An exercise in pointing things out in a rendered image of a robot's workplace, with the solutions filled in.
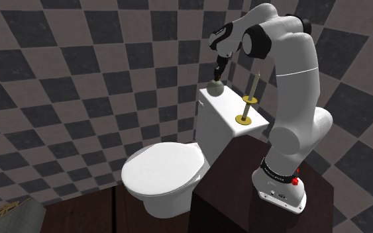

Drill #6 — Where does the candle in brass holder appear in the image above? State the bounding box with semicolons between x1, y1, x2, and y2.
235;71;261;126

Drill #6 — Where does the dark brown robot stand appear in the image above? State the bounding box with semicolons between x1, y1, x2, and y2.
188;134;335;233

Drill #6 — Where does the white toilet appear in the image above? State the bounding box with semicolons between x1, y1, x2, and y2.
121;85;270;219

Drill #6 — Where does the grey round vase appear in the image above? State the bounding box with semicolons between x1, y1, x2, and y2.
206;79;225;97

